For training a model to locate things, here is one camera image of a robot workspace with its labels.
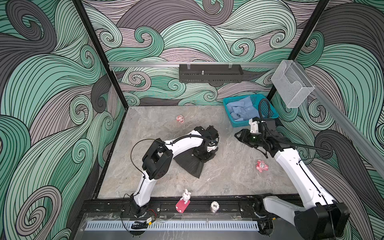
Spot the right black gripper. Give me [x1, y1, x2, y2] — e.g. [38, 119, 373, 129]
[235, 128, 268, 148]

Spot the dark grey pinstriped shirt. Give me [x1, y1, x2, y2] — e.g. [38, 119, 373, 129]
[174, 149, 204, 179]

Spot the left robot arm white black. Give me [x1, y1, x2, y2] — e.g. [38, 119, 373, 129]
[130, 126, 220, 217]

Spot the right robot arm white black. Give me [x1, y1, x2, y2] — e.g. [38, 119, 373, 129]
[235, 99, 350, 240]

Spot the pink plush toy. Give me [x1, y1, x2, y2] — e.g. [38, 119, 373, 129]
[256, 160, 269, 173]

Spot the light blue shirt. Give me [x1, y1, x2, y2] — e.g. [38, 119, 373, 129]
[226, 97, 260, 122]

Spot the teal plastic basket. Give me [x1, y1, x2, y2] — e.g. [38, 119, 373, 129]
[223, 94, 279, 128]

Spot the small pink figurine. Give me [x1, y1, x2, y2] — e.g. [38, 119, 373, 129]
[176, 115, 185, 123]

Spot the small white round jar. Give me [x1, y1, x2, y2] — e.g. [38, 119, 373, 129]
[210, 201, 220, 213]

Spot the white bunny on pink stand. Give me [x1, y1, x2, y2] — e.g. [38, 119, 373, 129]
[176, 189, 191, 213]

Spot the clear acrylic wall holder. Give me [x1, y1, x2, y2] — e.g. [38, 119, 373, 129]
[271, 60, 315, 109]

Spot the black perforated wall shelf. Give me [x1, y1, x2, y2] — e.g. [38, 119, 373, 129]
[179, 64, 244, 85]

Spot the aluminium rail right wall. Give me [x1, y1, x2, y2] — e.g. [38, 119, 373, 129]
[294, 62, 384, 177]

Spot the aluminium rail wall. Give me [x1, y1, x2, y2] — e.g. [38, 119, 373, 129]
[108, 61, 280, 69]
[294, 62, 384, 177]

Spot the aluminium rail back wall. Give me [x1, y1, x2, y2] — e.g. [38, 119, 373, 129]
[108, 61, 280, 69]

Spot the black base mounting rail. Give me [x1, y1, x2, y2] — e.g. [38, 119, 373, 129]
[80, 194, 277, 220]

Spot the white slotted cable duct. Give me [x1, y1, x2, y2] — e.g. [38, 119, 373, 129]
[85, 220, 259, 232]

